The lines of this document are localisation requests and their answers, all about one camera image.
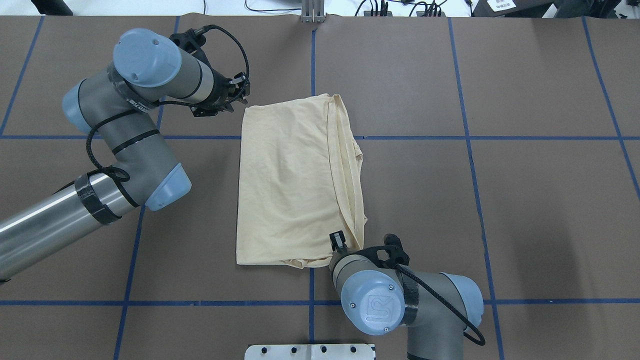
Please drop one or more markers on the blue tape line near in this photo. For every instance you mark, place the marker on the blue tape line near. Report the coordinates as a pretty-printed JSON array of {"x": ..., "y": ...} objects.
[{"x": 557, "y": 301}]

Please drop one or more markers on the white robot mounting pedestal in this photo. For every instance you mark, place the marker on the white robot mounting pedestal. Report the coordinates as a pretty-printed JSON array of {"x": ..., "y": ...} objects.
[{"x": 323, "y": 351}]

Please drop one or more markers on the aluminium frame post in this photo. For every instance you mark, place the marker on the aluminium frame post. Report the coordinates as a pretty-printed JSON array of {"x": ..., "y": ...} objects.
[{"x": 313, "y": 11}]

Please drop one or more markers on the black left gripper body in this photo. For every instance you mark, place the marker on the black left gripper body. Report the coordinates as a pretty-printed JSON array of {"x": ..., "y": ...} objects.
[{"x": 218, "y": 90}]

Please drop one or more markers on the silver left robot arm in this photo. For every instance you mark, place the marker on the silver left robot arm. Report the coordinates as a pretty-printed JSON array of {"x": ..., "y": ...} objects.
[{"x": 133, "y": 166}]

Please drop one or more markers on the cream long-sleeve graphic shirt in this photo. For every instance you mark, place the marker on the cream long-sleeve graphic shirt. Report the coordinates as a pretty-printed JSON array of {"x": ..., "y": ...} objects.
[{"x": 299, "y": 180}]

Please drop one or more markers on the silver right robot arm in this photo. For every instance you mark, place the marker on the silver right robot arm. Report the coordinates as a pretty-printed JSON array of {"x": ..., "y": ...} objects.
[{"x": 379, "y": 293}]

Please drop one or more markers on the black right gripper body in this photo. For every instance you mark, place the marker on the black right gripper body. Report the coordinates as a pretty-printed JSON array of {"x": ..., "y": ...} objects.
[{"x": 339, "y": 241}]

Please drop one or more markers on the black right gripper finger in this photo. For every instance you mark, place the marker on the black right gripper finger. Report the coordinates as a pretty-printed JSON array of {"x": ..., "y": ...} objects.
[{"x": 338, "y": 242}]

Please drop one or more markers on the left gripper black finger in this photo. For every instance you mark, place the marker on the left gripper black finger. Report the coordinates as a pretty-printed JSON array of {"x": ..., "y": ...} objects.
[{"x": 240, "y": 80}]

